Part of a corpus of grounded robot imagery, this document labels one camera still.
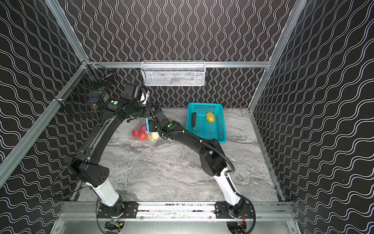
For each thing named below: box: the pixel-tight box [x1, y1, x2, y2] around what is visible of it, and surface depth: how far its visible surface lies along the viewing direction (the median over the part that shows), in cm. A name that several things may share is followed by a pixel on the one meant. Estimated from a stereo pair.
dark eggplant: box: [191, 112, 197, 131], surface depth 115 cm
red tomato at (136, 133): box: [131, 129, 142, 138], surface depth 100 cm
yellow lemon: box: [205, 112, 216, 123], surface depth 112 cm
